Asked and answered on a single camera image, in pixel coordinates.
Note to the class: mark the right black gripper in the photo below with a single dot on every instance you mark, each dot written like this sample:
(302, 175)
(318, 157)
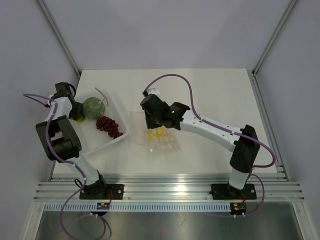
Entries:
(150, 125)

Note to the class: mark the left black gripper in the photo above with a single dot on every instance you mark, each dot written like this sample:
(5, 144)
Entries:
(74, 116)

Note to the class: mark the yellow bell pepper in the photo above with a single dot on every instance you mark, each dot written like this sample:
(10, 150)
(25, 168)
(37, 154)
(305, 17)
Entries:
(157, 132)

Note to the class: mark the clear dotted zip bag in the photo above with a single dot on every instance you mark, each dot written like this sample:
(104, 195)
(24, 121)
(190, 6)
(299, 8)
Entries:
(155, 140)

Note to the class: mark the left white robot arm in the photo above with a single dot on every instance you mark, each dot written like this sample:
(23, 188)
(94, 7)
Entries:
(62, 144)

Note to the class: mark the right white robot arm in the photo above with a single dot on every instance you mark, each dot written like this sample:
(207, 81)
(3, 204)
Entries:
(241, 142)

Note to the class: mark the green netted melon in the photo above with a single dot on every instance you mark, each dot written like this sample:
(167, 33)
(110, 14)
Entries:
(94, 107)

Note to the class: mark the red grape bunch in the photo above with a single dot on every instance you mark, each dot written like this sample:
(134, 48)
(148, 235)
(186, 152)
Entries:
(108, 125)

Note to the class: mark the white perforated plastic basket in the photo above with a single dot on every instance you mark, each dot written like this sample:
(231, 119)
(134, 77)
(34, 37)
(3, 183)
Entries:
(93, 140)

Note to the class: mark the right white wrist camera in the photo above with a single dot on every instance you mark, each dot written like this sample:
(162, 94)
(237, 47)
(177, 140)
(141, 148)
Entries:
(153, 91)

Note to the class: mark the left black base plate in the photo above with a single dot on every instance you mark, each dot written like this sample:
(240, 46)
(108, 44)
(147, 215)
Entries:
(104, 192)

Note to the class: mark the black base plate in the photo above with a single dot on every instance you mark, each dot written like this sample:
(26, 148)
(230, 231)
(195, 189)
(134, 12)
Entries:
(104, 192)
(223, 191)

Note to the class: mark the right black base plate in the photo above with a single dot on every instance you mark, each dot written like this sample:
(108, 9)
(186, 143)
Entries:
(223, 191)

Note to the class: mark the white slotted cable duct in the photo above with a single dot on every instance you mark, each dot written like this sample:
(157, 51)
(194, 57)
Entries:
(140, 207)

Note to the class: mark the left aluminium frame post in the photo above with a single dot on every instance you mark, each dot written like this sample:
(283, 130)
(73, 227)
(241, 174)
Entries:
(49, 18)

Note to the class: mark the aluminium frame post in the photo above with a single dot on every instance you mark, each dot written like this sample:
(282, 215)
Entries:
(49, 18)
(279, 28)

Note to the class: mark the right aluminium frame post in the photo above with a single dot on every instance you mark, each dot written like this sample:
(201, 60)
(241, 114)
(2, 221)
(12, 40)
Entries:
(279, 28)

